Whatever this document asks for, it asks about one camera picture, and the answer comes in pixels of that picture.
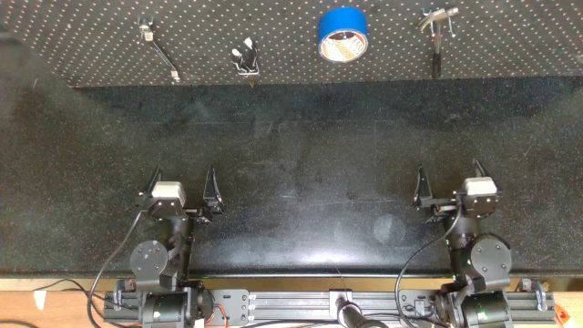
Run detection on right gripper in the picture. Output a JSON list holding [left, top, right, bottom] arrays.
[[412, 159, 501, 225]]

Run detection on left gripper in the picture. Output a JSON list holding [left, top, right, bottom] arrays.
[[135, 164, 226, 225]]

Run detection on hammer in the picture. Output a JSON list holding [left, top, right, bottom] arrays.
[[417, 6, 461, 80]]

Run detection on pliers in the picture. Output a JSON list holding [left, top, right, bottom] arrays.
[[230, 36, 261, 88]]

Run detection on roll of blue tape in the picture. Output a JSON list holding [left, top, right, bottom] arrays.
[[317, 5, 370, 64]]

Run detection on black pegboard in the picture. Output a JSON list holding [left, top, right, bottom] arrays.
[[0, 0, 583, 88]]

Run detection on wrench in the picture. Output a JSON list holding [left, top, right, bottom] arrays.
[[139, 25, 181, 84]]

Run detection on orange plastic object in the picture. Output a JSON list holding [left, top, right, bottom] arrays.
[[554, 303, 571, 328]]

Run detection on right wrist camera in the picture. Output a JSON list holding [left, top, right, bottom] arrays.
[[461, 176, 499, 197]]

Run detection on black cable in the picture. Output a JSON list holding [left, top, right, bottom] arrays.
[[393, 204, 465, 327], [85, 210, 145, 328]]

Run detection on mounting rail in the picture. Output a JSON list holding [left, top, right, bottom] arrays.
[[103, 287, 557, 328]]

